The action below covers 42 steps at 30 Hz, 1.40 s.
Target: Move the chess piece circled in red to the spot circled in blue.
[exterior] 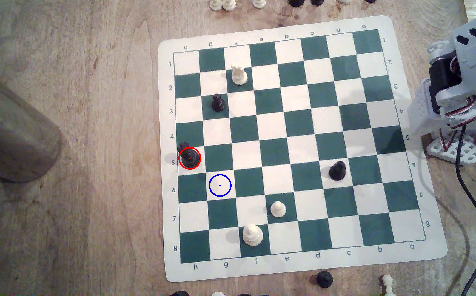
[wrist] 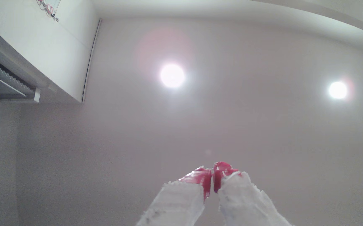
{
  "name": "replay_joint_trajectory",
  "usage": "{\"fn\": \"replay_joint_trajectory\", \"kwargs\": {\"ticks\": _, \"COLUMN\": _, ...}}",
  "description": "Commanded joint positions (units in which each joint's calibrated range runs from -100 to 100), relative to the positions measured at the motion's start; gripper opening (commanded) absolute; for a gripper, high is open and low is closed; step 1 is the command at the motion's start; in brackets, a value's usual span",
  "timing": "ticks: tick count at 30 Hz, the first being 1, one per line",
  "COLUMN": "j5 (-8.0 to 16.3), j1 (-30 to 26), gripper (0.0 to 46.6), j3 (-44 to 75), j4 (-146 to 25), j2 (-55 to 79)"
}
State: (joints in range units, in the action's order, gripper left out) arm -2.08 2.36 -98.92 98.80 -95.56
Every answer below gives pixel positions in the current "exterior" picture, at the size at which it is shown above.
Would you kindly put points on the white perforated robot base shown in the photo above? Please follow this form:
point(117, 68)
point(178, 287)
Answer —
point(455, 151)

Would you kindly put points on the small black pawn chess piece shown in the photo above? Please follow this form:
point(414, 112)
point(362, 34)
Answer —
point(218, 103)

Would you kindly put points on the small white pawn chess piece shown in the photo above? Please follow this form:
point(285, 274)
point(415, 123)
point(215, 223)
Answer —
point(278, 209)

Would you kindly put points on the black crowned chess piece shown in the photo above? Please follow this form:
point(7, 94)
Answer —
point(188, 156)

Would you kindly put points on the wooden cylinder post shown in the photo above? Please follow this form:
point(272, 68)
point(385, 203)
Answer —
point(11, 131)

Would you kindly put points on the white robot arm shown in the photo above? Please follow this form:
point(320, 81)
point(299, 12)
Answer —
point(472, 57)

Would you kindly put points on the black round-headed chess piece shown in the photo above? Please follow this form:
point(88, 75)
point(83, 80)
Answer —
point(338, 171)

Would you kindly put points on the white knight chess piece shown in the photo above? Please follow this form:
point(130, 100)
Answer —
point(239, 76)

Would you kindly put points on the green white chess mat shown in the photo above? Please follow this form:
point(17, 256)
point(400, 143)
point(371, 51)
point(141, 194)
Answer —
point(270, 131)

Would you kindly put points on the large white chess piece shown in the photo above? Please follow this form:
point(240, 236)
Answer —
point(252, 235)

